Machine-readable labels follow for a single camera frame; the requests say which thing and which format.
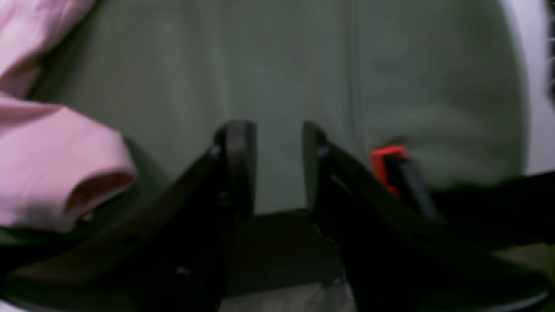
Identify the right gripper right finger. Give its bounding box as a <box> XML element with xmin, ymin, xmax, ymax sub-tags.
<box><xmin>303</xmin><ymin>122</ymin><xmax>551</xmax><ymax>312</ymax></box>

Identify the pink t-shirt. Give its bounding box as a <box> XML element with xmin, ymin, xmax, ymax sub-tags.
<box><xmin>0</xmin><ymin>0</ymin><xmax>137</xmax><ymax>233</ymax></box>

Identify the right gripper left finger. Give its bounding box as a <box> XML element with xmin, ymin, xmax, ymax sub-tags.
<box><xmin>1</xmin><ymin>120</ymin><xmax>257</xmax><ymax>312</ymax></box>

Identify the right red black clamp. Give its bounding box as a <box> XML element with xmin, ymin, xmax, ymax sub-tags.
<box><xmin>370</xmin><ymin>145</ymin><xmax>445</xmax><ymax>224</ymax></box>

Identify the grey-green table cloth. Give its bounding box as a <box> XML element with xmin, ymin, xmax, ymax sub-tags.
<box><xmin>1</xmin><ymin>0</ymin><xmax>526</xmax><ymax>245</ymax></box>

